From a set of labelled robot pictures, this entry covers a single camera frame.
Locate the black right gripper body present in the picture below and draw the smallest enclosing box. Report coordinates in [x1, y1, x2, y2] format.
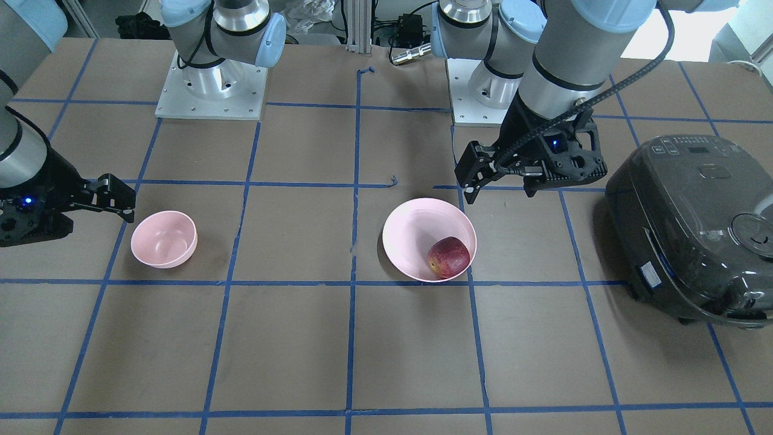
[1, 148, 88, 248]

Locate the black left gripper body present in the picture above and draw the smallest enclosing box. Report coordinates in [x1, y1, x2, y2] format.
[493, 97, 609, 189]

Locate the small pink bowl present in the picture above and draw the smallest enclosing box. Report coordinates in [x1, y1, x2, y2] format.
[130, 210, 199, 269]

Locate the red apple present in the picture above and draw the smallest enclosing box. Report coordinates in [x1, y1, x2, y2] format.
[427, 236, 472, 279]

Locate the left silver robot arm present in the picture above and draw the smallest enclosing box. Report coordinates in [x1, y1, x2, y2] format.
[431, 1, 738, 204]

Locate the pink plate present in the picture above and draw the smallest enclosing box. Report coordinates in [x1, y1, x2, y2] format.
[382, 198, 478, 283]

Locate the dark grey rice cooker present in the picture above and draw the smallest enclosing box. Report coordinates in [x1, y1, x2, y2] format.
[605, 135, 772, 329]

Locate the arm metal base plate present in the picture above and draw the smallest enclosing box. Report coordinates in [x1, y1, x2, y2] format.
[155, 53, 269, 121]
[446, 59, 522, 127]

